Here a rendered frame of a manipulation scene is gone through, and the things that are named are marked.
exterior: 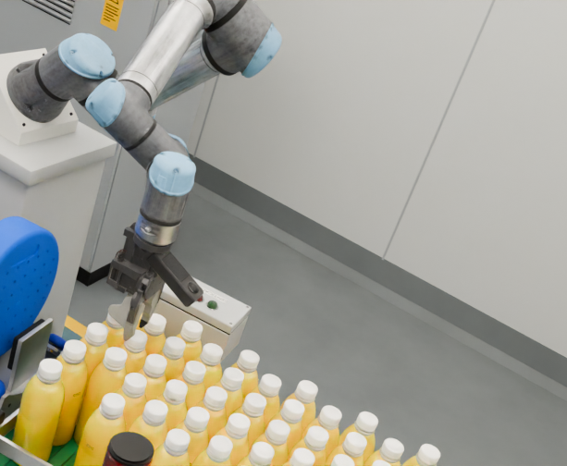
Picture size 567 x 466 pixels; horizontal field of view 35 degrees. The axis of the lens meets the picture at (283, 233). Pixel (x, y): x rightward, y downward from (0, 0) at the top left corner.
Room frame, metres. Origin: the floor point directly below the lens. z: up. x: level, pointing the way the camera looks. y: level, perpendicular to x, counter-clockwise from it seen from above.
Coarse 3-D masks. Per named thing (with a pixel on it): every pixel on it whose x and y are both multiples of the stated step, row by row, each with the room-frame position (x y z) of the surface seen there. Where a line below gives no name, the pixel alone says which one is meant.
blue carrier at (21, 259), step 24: (0, 240) 1.37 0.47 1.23; (24, 240) 1.40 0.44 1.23; (48, 240) 1.48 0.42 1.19; (0, 264) 1.34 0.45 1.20; (24, 264) 1.41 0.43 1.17; (48, 264) 1.50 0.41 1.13; (0, 288) 1.35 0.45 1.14; (24, 288) 1.43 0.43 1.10; (48, 288) 1.52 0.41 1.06; (0, 312) 1.37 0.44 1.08; (24, 312) 1.45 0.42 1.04; (0, 336) 1.38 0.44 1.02
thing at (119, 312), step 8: (128, 296) 1.38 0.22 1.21; (112, 304) 1.38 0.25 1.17; (120, 304) 1.38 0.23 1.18; (128, 304) 1.37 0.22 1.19; (112, 312) 1.37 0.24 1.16; (120, 312) 1.37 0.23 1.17; (128, 312) 1.37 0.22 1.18; (120, 320) 1.37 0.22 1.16; (136, 320) 1.36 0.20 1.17; (128, 328) 1.36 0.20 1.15; (128, 336) 1.36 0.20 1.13
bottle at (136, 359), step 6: (120, 348) 1.40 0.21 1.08; (126, 348) 1.39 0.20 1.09; (144, 348) 1.40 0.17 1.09; (132, 354) 1.38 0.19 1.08; (138, 354) 1.39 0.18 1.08; (144, 354) 1.40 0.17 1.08; (126, 360) 1.38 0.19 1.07; (132, 360) 1.38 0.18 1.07; (138, 360) 1.38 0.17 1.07; (144, 360) 1.40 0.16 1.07; (126, 366) 1.37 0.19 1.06; (132, 366) 1.37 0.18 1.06; (138, 366) 1.38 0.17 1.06; (132, 372) 1.37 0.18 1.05
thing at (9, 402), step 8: (8, 352) 1.45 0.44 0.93; (48, 352) 1.50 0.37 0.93; (0, 360) 1.42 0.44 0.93; (8, 360) 1.43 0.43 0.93; (0, 368) 1.40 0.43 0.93; (0, 376) 1.38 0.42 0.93; (8, 376) 1.39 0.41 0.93; (24, 384) 1.38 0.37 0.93; (8, 392) 1.34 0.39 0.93; (16, 392) 1.33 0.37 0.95; (0, 400) 1.28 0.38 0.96; (8, 400) 1.30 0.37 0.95; (16, 400) 1.33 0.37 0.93; (0, 408) 1.28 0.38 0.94; (8, 408) 1.31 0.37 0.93; (16, 408) 1.33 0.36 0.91; (8, 432) 1.33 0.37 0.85
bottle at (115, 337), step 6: (108, 324) 1.44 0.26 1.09; (108, 330) 1.43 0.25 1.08; (114, 330) 1.44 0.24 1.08; (120, 330) 1.44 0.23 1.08; (108, 336) 1.43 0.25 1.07; (114, 336) 1.43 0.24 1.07; (120, 336) 1.44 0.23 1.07; (108, 342) 1.42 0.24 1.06; (114, 342) 1.42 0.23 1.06; (120, 342) 1.43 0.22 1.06
